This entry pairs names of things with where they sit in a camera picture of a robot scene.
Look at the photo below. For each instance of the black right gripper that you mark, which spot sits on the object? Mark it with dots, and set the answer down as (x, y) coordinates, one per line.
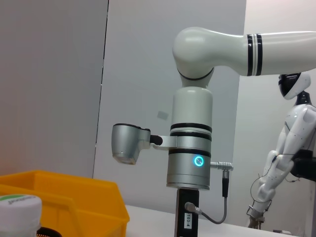
(187, 222)

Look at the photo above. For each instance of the clear green label water bottle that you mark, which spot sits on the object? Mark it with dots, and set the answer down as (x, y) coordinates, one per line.
(19, 214)

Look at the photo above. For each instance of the yellow plastic bin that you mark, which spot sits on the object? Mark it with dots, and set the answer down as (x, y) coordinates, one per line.
(93, 197)

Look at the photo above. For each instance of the black equipment block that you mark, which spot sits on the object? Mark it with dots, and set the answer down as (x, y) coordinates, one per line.
(304, 165)

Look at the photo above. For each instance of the white humanoid robot body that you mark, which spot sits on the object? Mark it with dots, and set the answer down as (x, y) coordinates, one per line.
(296, 128)

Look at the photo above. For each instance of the white backdrop board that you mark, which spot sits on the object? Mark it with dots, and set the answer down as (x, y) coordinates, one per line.
(49, 86)
(138, 74)

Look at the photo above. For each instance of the black white robot head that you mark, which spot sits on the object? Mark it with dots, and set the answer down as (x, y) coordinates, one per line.
(293, 85)

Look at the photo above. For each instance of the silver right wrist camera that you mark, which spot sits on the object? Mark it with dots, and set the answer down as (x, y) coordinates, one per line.
(126, 143)

